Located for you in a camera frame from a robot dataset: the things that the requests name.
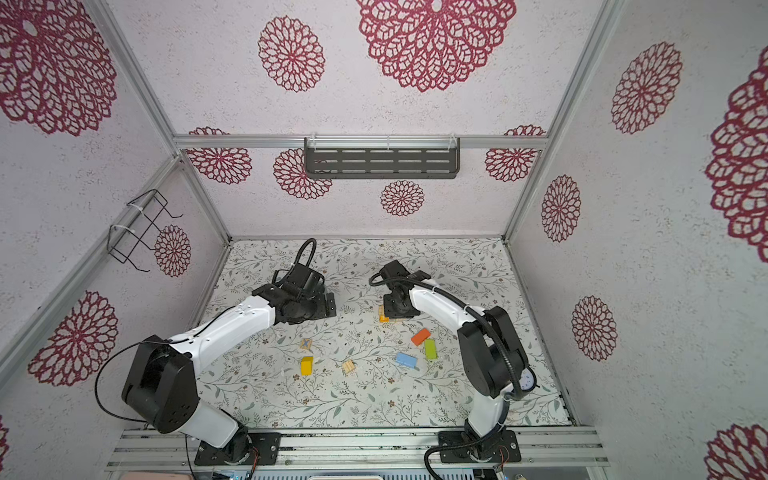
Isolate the orange yellow cylinder block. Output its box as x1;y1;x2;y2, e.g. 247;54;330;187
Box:
378;305;389;323

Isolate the grey metal wall shelf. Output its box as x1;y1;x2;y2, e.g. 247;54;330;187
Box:
303;137;461;180

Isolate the green wood block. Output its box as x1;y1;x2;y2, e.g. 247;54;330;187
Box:
423;338;438;361

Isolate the red wood block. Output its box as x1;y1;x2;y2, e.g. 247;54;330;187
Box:
411;328;431;346

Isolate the black wire wall rack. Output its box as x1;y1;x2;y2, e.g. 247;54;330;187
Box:
106;189;183;273

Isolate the yellow wood block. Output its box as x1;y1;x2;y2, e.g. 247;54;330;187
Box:
300;356;314;376

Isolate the blue wood block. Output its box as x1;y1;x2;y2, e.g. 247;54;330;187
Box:
395;352;418;369

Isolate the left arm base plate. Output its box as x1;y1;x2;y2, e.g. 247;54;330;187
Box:
193;432;282;467

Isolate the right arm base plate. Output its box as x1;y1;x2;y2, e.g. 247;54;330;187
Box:
438;428;522;464

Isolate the aluminium rail front frame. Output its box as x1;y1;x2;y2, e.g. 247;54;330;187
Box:
105;427;610;473

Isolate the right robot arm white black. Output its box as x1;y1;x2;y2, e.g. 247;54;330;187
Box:
368;261;538;465

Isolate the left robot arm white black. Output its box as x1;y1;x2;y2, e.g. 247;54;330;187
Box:
121;238;336;465

